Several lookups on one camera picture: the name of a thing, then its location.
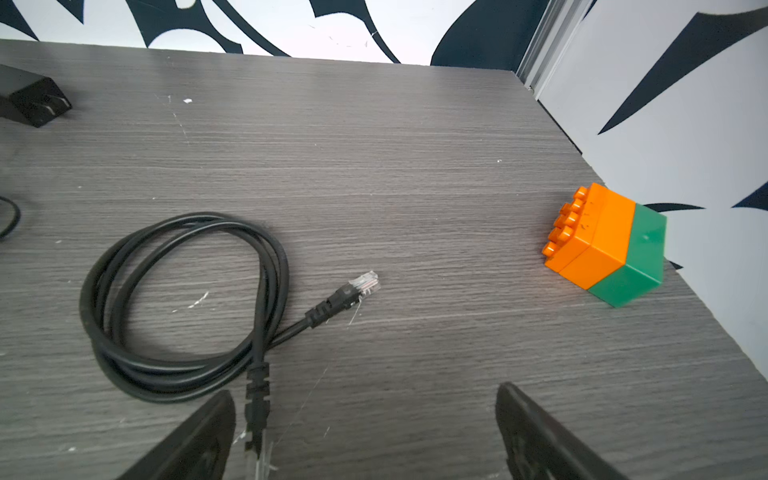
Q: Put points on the black power adapter far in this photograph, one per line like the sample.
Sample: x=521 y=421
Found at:
x=30 y=98

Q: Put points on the orange and green toy brick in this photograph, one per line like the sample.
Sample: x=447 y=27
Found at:
x=608 y=245

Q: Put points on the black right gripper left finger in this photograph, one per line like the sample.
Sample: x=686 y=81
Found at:
x=197 y=449

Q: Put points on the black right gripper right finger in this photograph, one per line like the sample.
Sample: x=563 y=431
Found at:
x=540 y=447

